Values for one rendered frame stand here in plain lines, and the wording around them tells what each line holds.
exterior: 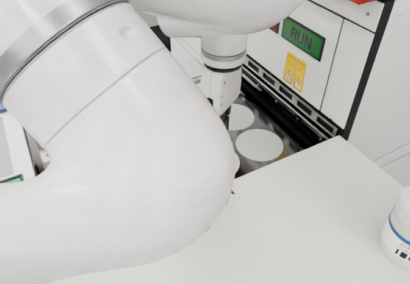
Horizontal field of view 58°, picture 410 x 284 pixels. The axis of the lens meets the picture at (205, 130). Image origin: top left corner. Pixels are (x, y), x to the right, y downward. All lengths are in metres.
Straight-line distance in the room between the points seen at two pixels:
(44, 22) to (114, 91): 0.05
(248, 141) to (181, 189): 0.60
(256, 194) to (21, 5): 0.48
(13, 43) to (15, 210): 0.08
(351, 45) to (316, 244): 0.33
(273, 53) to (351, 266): 0.48
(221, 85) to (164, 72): 0.48
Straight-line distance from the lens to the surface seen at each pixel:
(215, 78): 0.69
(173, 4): 0.26
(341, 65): 0.70
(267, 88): 0.88
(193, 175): 0.21
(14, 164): 0.74
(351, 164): 0.70
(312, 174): 0.66
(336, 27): 0.70
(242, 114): 0.86
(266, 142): 0.80
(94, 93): 0.20
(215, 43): 0.65
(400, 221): 0.55
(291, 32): 0.78
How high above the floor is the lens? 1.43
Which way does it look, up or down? 41 degrees down
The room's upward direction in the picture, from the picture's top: straight up
